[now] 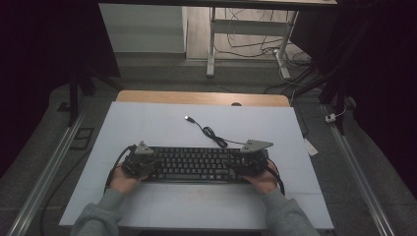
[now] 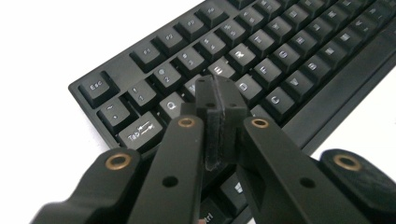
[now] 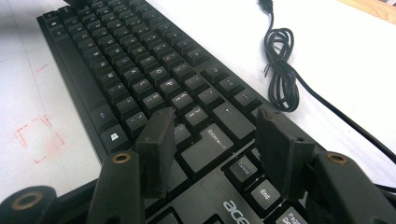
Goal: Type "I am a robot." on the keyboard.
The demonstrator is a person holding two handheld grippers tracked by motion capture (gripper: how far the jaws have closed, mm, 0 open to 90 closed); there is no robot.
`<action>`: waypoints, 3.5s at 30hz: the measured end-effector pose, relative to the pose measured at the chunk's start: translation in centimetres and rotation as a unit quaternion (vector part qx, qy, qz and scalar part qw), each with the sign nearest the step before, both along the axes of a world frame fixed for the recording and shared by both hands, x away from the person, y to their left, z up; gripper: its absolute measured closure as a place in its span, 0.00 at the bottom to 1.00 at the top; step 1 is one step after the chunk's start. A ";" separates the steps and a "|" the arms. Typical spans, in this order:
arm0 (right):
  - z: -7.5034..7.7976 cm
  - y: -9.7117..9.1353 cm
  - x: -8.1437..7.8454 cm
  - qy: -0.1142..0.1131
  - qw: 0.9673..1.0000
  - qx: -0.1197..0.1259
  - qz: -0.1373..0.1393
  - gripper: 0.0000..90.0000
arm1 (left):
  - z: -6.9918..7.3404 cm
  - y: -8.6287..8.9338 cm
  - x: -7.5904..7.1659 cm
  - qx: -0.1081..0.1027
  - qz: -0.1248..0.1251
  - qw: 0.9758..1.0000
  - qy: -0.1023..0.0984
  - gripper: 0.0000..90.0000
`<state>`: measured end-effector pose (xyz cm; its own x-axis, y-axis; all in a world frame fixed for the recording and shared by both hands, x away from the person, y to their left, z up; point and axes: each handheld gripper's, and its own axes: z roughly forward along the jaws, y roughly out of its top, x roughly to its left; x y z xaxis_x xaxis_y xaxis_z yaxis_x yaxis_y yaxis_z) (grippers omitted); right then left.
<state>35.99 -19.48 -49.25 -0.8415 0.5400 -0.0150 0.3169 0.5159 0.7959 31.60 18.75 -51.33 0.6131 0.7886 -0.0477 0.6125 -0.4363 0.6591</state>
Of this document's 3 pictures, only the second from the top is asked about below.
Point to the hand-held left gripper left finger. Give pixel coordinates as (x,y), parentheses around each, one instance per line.
(210,124)

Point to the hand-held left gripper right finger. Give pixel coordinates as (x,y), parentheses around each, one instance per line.
(232,124)

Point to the black computer keyboard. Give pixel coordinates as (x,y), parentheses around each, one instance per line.
(280,62)

